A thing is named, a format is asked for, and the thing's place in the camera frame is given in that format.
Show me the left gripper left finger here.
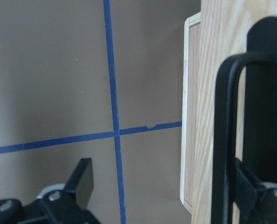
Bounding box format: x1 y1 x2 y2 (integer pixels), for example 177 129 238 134
0 158 99 224

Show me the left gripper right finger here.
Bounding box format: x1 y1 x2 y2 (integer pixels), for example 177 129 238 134
234 158 277 224

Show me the black metal drawer handle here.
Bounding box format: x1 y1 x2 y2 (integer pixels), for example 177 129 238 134
211 16 277 224

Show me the light wooden drawer cabinet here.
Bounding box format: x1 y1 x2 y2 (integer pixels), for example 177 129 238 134
180 12 201 213

